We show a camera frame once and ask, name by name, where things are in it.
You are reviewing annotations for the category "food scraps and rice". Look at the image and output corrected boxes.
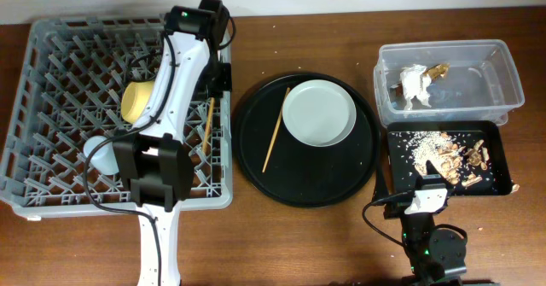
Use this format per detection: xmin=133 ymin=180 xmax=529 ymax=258
xmin=404 ymin=131 xmax=492 ymax=189

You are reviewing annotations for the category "wooden chopstick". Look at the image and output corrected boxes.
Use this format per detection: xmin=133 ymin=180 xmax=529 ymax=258
xmin=202 ymin=97 xmax=215 ymax=155
xmin=262 ymin=87 xmax=291 ymax=173

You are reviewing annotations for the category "yellow bowl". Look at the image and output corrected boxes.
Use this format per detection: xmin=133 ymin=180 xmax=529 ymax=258
xmin=121 ymin=80 xmax=154 ymax=124

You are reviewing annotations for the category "white napkin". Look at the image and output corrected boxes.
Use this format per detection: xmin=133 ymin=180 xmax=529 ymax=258
xmin=400 ymin=64 xmax=432 ymax=111

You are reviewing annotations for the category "brown gold snack wrapper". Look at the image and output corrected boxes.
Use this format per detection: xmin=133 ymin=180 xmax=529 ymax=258
xmin=389 ymin=63 xmax=450 ymax=96

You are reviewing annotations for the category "grey round plate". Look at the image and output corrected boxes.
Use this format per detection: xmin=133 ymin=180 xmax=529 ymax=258
xmin=282 ymin=79 xmax=357 ymax=147

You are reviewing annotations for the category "blue plastic cup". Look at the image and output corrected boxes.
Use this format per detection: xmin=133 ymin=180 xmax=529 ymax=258
xmin=84 ymin=136 xmax=119 ymax=176

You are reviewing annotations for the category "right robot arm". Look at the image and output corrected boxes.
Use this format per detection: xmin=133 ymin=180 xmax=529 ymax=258
xmin=365 ymin=162 xmax=468 ymax=285

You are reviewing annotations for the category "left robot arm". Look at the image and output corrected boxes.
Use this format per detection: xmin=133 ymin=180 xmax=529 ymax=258
xmin=113 ymin=0 xmax=234 ymax=285

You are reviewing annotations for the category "black rectangular waste tray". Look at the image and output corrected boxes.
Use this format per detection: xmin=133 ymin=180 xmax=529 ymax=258
xmin=386 ymin=120 xmax=513 ymax=196

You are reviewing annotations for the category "clear plastic waste bin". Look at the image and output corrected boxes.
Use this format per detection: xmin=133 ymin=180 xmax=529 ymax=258
xmin=374 ymin=39 xmax=525 ymax=126

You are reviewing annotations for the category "grey plastic dishwasher rack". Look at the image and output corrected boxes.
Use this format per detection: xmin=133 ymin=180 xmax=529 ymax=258
xmin=1 ymin=16 xmax=233 ymax=220

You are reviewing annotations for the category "round black serving tray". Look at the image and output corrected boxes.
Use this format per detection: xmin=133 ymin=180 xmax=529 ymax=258
xmin=231 ymin=72 xmax=380 ymax=207

